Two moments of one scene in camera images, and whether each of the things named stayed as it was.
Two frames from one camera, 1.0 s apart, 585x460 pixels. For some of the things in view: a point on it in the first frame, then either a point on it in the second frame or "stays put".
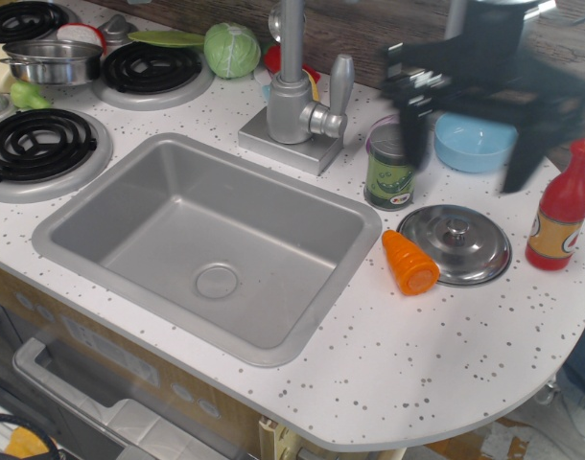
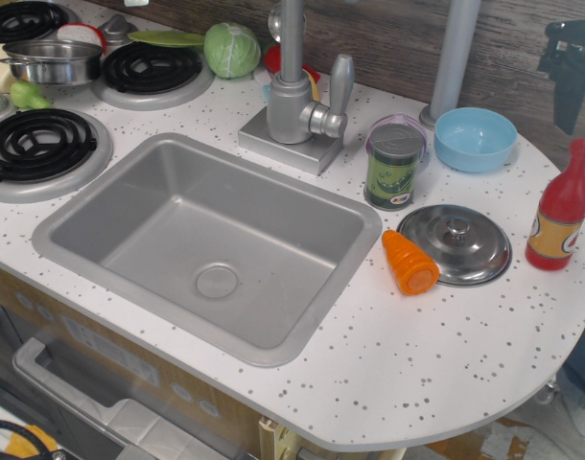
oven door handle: (137, 428) stays put
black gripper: (489, 75) → (572, 53)
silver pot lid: (469, 245) stays put
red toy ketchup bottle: (565, 204) stays put
